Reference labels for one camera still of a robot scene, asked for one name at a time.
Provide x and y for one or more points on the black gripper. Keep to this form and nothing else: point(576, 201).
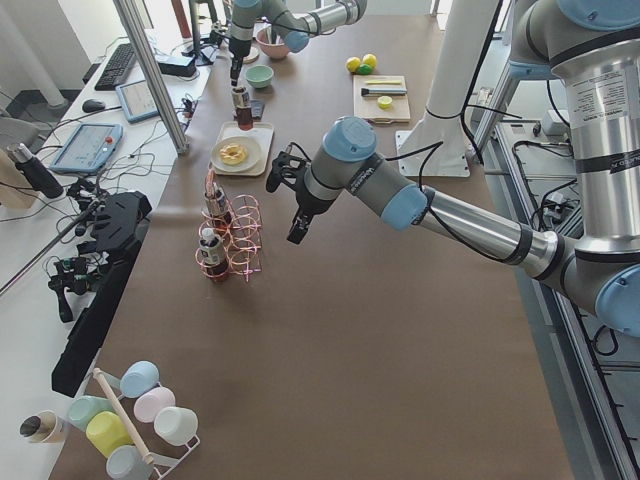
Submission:
point(238, 46)
point(306, 203)

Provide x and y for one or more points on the tea bottle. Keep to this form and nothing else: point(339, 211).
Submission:
point(217, 204)
point(242, 104)
point(213, 255)

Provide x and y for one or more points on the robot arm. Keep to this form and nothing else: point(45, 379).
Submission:
point(593, 48)
point(295, 31)

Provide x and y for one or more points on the cream serving tray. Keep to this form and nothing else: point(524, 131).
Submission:
point(262, 133)

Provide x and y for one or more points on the green bowl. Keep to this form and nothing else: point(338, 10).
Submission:
point(259, 76)

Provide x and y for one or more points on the grey folded cloth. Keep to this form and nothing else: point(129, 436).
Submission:
point(257, 109)

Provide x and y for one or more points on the pink ice bowl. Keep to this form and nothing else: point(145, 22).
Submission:
point(277, 50)

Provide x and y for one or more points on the metal ice scoop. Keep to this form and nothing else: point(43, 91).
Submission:
point(267, 35)

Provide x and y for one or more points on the cream round plate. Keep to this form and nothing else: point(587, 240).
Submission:
point(254, 153)

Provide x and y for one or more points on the blue tablet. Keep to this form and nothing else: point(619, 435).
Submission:
point(136, 101)

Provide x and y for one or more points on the black keyboard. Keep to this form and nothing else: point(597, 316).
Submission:
point(117, 68)

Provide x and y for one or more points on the whole lemon upper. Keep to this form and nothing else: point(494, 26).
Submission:
point(352, 64)

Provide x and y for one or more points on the whole lemon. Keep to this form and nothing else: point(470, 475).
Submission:
point(370, 60)
point(352, 64)

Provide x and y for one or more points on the steel muddler black tip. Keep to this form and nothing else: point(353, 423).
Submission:
point(371, 92)

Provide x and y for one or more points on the green lime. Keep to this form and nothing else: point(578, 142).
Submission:
point(364, 69)

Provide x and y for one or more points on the yellow plastic knife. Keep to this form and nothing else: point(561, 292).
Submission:
point(383, 82)

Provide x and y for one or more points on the whole lemon lower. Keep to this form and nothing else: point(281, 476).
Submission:
point(370, 60)

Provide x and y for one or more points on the black computer mouse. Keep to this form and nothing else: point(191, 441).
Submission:
point(93, 105)

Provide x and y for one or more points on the wooden cutting board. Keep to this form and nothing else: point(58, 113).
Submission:
point(367, 108)

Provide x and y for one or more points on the half lemon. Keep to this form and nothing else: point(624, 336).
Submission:
point(385, 102)

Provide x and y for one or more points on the blue teach pendant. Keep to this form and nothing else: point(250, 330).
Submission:
point(87, 149)

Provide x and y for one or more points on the black bottle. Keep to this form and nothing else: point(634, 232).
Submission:
point(39, 177)

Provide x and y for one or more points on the white cup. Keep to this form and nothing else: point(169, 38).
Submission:
point(176, 425)

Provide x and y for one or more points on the pink cup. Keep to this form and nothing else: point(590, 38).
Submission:
point(149, 404)

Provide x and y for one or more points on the yellow cup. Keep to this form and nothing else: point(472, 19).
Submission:
point(106, 432)

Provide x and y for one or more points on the green cup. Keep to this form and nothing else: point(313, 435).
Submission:
point(84, 408)

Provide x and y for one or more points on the grey blue cup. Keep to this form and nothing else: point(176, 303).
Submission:
point(125, 463)

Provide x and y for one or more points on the paper cup with metal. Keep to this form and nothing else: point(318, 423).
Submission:
point(44, 427)

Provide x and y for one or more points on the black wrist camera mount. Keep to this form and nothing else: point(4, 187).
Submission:
point(288, 168)

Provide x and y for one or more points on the copper wire bottle rack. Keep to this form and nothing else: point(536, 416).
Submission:
point(242, 238)

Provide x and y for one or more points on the glazed ring donut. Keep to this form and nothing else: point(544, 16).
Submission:
point(233, 154)

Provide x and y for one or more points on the aluminium frame post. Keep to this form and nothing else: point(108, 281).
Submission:
point(132, 23)

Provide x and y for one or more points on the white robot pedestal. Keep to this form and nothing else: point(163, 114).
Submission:
point(437, 145)

